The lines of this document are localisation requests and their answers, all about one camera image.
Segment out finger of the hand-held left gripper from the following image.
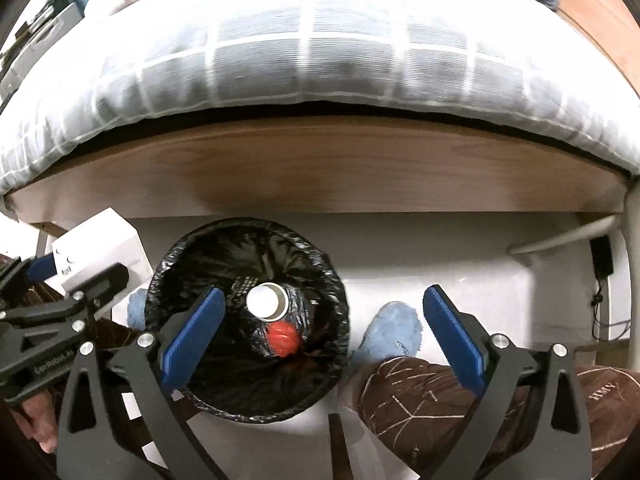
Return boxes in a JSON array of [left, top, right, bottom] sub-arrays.
[[0, 255, 56, 307], [70, 262, 130, 319]]

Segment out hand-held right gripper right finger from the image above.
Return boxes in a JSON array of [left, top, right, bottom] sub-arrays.
[[422, 284, 592, 480]]

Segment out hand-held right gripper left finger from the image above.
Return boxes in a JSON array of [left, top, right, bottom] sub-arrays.
[[56, 286, 226, 480]]

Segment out small white cardboard box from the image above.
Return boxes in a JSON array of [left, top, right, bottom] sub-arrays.
[[51, 207, 151, 321]]

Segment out cream yoghurt cup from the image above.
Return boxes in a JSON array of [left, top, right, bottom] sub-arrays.
[[245, 282, 291, 321]]

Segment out trash bin with black bag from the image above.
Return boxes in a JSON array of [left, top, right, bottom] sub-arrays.
[[144, 216, 351, 425]]

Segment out red wrapper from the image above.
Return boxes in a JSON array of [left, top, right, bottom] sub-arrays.
[[265, 321, 302, 359]]

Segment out person's left hand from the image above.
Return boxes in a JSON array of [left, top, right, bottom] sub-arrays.
[[9, 392, 62, 456]]

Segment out blue crumpled cloth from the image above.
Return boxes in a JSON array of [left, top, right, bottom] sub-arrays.
[[126, 287, 152, 332]]

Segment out blue fluffy slipper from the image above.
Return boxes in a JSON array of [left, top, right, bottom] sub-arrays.
[[357, 301, 423, 367]]

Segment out person's right leg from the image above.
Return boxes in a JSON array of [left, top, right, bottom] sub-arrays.
[[342, 357, 640, 480]]

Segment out white metal bed leg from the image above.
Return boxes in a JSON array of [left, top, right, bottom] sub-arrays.
[[505, 170, 640, 261]]

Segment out black power adapter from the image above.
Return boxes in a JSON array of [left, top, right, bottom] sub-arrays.
[[590, 235, 614, 279]]

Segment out grey suitcase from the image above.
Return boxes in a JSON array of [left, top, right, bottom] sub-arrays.
[[0, 2, 83, 97]]

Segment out bed with grey checked sheet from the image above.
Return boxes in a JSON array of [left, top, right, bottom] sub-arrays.
[[0, 0, 640, 196]]

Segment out wooden headboard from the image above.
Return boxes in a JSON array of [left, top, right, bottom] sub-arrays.
[[547, 0, 640, 98]]

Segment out black cable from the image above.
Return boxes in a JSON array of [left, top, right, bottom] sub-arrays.
[[591, 275, 632, 342]]

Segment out wooden bed frame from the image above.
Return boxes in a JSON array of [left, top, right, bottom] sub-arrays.
[[7, 115, 628, 235]]

